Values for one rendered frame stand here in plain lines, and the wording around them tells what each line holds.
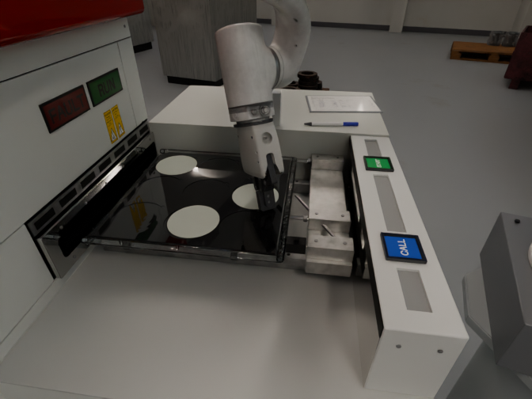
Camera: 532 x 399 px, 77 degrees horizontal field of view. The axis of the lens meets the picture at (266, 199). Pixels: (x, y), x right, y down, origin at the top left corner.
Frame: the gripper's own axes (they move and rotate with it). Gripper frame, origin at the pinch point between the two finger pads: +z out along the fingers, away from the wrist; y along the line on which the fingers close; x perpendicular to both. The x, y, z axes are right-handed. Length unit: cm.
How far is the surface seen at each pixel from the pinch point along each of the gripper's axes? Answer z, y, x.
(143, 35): -170, 657, -86
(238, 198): 0.0, 6.1, 3.6
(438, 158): 50, 131, -217
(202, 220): 1.3, 2.5, 12.9
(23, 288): 3.3, 1.2, 43.1
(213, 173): -4.1, 17.9, 4.8
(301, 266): 12.4, -7.9, -1.7
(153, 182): -4.9, 20.2, 18.2
